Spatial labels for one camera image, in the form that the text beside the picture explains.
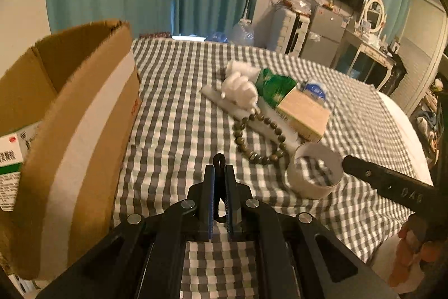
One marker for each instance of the white vanity table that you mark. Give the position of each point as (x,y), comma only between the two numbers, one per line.
(363,62)

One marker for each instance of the grey mini fridge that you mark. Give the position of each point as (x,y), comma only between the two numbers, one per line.
(323,36)

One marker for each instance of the green white medicine box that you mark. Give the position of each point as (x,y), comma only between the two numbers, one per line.
(14,148)

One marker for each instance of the white paper cup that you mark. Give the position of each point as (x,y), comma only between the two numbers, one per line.
(314,171)

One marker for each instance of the tan yellow carton box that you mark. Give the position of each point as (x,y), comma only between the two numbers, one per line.
(306,116)

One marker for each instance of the brown patterned stool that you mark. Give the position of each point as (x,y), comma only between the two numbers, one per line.
(164,35)

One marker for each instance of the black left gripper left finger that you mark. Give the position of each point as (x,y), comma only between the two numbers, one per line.
(142,257)

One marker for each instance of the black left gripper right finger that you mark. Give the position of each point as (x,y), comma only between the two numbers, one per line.
(296,256)

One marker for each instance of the white glove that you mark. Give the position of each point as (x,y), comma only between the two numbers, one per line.
(239,85)

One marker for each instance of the brown cardboard box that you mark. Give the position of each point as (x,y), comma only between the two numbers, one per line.
(82,85)

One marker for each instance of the white suitcase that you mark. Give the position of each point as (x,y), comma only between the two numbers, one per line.
(288,31)

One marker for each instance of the white oval vanity mirror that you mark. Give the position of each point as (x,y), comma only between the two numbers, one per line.
(373,17)

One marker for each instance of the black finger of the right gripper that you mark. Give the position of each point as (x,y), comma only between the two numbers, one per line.
(423,199)

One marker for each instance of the person's hand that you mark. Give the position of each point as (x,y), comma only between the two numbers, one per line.
(420,244)

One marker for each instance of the green snack packet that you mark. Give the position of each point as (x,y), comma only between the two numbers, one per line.
(273,88)

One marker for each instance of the white wardrobe with louvres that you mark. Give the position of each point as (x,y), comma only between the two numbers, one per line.
(423,40)

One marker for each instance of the large clear water jug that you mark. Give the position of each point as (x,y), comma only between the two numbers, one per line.
(242,33)

